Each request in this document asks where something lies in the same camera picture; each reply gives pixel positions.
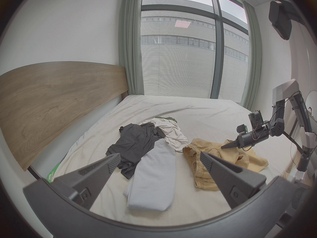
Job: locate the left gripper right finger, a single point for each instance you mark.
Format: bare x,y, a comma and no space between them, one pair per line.
232,180

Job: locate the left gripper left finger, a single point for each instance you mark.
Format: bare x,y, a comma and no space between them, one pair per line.
86,180

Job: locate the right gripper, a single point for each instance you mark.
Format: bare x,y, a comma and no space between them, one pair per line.
250,140

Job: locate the tan shorts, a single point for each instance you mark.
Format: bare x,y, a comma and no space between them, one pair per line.
205,172

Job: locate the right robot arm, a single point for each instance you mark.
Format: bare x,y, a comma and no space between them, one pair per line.
301,113

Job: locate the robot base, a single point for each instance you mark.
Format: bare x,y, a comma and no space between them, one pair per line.
301,197

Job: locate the bed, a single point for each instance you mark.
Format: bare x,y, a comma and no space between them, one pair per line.
198,113

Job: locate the green printed package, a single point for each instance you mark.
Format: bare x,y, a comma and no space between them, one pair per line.
52,173

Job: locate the black garment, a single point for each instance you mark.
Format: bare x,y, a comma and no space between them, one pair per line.
133,142

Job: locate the pale blue garment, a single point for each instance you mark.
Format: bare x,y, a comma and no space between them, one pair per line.
153,177

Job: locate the cream garment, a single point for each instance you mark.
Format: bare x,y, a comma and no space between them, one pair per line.
173,135

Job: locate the grey-green curtain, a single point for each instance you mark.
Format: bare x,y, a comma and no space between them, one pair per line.
130,46
253,58

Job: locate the olive green garment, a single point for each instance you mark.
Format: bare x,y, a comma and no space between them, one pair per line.
168,119

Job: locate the window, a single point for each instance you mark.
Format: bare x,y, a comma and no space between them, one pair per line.
178,58

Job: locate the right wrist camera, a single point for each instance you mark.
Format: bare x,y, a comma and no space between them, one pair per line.
242,128

